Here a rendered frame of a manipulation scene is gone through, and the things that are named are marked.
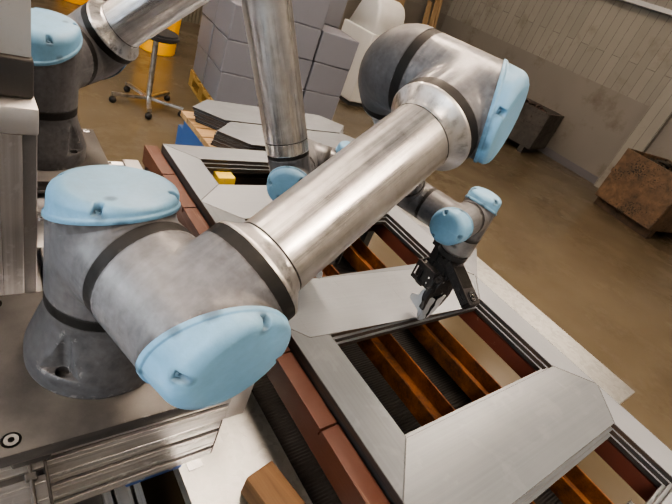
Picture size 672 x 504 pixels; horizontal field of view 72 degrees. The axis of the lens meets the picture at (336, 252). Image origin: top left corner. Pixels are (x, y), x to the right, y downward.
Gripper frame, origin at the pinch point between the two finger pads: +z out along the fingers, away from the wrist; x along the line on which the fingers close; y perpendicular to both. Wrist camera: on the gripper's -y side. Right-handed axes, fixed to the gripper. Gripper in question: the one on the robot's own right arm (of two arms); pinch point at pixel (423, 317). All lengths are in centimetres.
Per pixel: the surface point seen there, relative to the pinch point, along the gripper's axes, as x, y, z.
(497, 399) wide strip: -0.4, -25.4, 0.8
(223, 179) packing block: 22, 75, 5
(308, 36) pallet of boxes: -157, 312, -2
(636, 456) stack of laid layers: -27, -50, 3
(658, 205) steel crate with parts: -566, 104, 43
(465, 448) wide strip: 17.7, -30.7, 0.8
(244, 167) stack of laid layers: 12, 80, 3
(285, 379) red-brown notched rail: 41.4, -3.0, 4.2
